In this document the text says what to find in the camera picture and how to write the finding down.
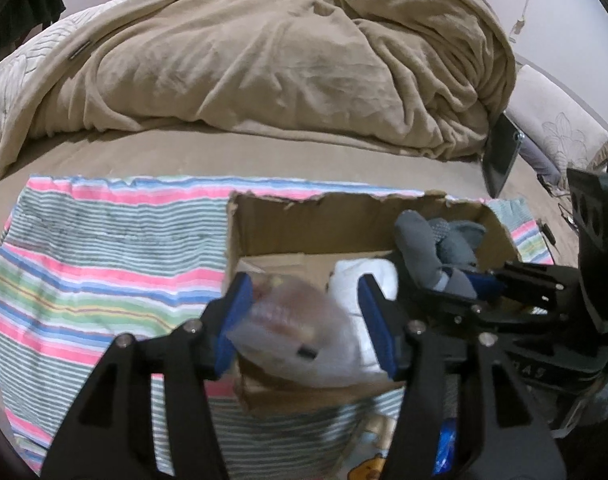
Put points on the brown bed sheet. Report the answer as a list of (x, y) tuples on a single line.
[(184, 155)]

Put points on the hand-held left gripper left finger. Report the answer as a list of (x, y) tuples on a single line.
[(240, 305)]

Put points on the dark hanging clothing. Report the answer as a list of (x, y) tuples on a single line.
[(19, 0)]

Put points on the blue packet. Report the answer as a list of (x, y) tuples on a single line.
[(446, 445)]

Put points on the striped colourful cloth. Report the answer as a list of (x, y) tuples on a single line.
[(109, 270)]

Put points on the cartoon printed item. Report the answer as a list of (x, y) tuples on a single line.
[(369, 466)]

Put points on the clear plastic bag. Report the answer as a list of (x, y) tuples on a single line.
[(294, 330)]

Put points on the black smartphone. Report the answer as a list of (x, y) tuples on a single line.
[(501, 155)]

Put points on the beige blanket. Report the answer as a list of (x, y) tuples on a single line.
[(264, 60)]

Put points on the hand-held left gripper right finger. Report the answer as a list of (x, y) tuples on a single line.
[(376, 325)]

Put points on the white folded cloth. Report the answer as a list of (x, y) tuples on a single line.
[(351, 280)]

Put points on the white floral pillow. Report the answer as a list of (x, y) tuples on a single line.
[(559, 115)]

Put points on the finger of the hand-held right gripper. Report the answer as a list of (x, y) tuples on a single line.
[(464, 307), (534, 280)]

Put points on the cardboard box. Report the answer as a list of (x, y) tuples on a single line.
[(284, 230)]

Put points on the grey dotted sock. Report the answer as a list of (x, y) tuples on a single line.
[(459, 245)]

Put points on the white quilted cover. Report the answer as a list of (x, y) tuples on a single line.
[(24, 70)]

